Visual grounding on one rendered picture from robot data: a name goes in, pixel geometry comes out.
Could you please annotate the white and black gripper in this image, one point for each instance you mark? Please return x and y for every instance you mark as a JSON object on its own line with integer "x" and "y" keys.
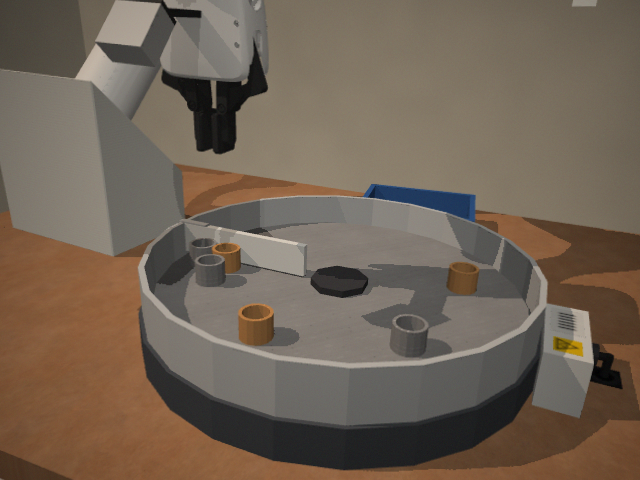
{"x": 205, "y": 48}

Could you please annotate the grey metal bushing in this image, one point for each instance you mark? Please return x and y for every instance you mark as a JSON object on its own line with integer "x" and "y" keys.
{"x": 406, "y": 343}
{"x": 202, "y": 246}
{"x": 211, "y": 274}

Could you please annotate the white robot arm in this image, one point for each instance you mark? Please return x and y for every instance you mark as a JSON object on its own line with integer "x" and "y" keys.
{"x": 135, "y": 32}

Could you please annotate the bronze bushing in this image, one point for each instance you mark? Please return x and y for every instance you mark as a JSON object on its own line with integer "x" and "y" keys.
{"x": 231, "y": 253}
{"x": 460, "y": 282}
{"x": 256, "y": 331}

